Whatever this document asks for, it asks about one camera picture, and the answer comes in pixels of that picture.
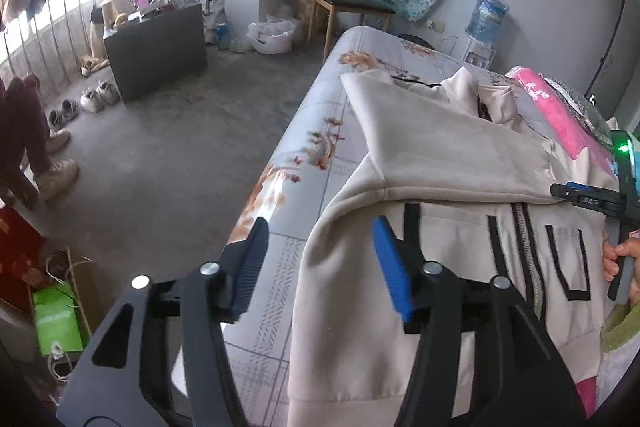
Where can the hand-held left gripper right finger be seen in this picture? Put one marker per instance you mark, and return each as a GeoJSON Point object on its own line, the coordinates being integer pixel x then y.
{"type": "Point", "coordinates": [392, 272]}

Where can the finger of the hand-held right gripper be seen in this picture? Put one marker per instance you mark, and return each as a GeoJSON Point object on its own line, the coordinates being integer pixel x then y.
{"type": "Point", "coordinates": [582, 197]}

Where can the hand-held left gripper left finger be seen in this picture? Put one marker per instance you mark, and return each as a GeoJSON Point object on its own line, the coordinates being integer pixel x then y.
{"type": "Point", "coordinates": [250, 267]}

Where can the beige zip jacket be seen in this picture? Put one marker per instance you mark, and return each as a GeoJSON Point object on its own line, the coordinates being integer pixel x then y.
{"type": "Point", "coordinates": [450, 147]}

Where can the person's right forearm green sleeve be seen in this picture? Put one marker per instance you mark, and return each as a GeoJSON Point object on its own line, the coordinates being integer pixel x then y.
{"type": "Point", "coordinates": [620, 332]}

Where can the person's right hand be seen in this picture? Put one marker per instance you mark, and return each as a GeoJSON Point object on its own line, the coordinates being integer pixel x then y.
{"type": "Point", "coordinates": [616, 253]}

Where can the pink floral blanket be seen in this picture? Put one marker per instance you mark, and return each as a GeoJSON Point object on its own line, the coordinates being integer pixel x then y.
{"type": "Point", "coordinates": [550, 107]}

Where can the bed with floral sheet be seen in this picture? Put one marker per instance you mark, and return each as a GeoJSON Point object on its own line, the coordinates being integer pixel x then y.
{"type": "Point", "coordinates": [310, 147]}

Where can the white water dispenser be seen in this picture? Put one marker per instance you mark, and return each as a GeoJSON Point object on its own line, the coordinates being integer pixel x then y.
{"type": "Point", "coordinates": [472, 53]}

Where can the green paper bag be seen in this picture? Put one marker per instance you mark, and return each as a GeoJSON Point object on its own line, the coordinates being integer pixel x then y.
{"type": "Point", "coordinates": [57, 319]}

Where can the blue water bottle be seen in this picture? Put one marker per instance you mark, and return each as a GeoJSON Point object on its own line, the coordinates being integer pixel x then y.
{"type": "Point", "coordinates": [487, 17]}

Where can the white sneaker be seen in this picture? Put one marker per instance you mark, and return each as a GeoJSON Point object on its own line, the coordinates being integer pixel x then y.
{"type": "Point", "coordinates": [109, 91]}
{"type": "Point", "coordinates": [91, 99]}

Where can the red box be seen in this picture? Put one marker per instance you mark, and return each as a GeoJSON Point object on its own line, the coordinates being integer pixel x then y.
{"type": "Point", "coordinates": [20, 257]}

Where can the white plastic bag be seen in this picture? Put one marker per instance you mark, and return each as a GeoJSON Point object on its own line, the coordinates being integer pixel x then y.
{"type": "Point", "coordinates": [272, 36]}

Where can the black cabinet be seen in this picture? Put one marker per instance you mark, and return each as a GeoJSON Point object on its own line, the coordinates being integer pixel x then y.
{"type": "Point", "coordinates": [155, 52]}

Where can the grey sneaker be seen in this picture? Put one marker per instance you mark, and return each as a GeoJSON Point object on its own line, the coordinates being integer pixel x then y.
{"type": "Point", "coordinates": [55, 119]}
{"type": "Point", "coordinates": [70, 108]}

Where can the tan slippers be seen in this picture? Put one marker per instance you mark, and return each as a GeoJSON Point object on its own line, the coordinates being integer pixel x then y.
{"type": "Point", "coordinates": [92, 64]}

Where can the wooden chair black seat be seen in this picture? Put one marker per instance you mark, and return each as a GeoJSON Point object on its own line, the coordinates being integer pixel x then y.
{"type": "Point", "coordinates": [350, 2]}

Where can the metal window railing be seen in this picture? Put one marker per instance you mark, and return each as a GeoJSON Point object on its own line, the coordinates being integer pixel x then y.
{"type": "Point", "coordinates": [60, 42]}

